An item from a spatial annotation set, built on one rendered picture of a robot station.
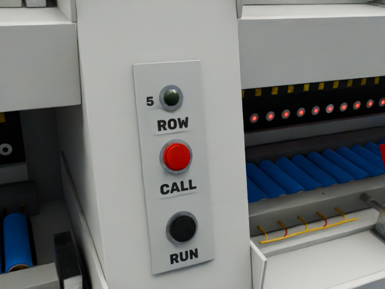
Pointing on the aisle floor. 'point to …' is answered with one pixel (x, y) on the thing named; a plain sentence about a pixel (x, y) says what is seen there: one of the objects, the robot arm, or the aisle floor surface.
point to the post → (104, 238)
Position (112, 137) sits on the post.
